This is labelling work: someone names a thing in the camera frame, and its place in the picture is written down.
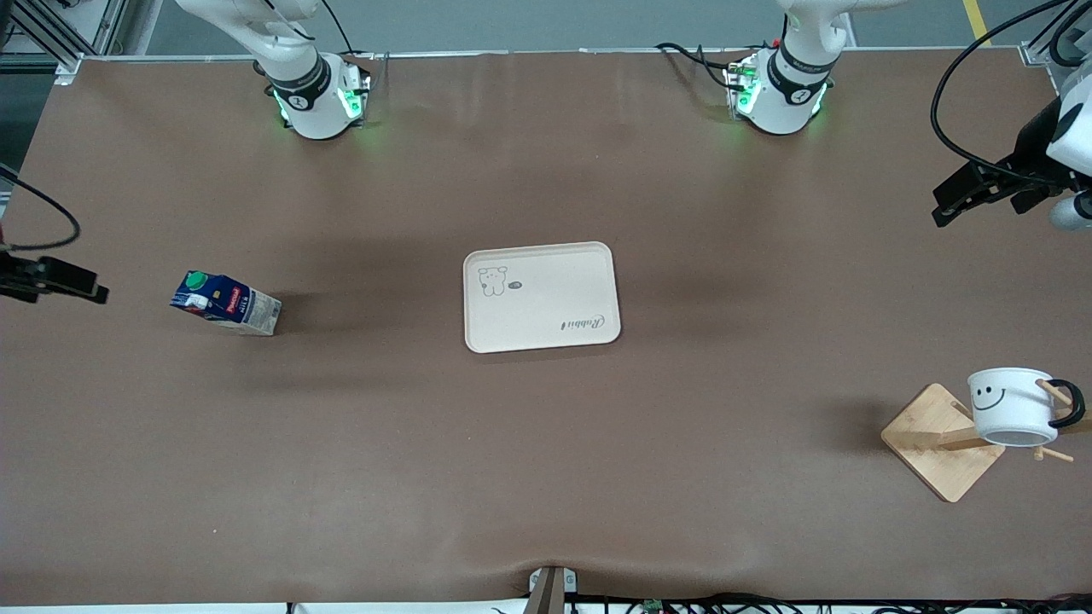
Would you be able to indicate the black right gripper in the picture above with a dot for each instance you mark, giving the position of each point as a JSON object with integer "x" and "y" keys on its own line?
{"x": 24, "y": 277}

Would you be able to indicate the brown table mat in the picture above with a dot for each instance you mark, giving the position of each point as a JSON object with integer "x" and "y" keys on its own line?
{"x": 341, "y": 426}

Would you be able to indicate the wooden cup rack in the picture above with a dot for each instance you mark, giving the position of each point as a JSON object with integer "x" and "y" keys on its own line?
{"x": 930, "y": 443}

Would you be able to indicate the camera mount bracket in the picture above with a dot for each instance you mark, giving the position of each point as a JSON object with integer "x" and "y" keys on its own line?
{"x": 550, "y": 590}

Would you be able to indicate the blue milk carton green cap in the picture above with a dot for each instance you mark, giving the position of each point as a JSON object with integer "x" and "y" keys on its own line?
{"x": 226, "y": 303}

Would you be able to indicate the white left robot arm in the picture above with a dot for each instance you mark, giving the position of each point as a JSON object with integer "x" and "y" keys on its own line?
{"x": 789, "y": 89}

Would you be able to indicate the cream plastic tray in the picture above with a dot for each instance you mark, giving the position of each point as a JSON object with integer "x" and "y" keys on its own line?
{"x": 546, "y": 298}

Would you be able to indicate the aluminium frame post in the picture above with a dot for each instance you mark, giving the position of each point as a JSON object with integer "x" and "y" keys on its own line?
{"x": 77, "y": 34}
{"x": 1045, "y": 43}

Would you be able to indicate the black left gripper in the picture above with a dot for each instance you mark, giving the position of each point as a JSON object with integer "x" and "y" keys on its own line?
{"x": 1030, "y": 147}

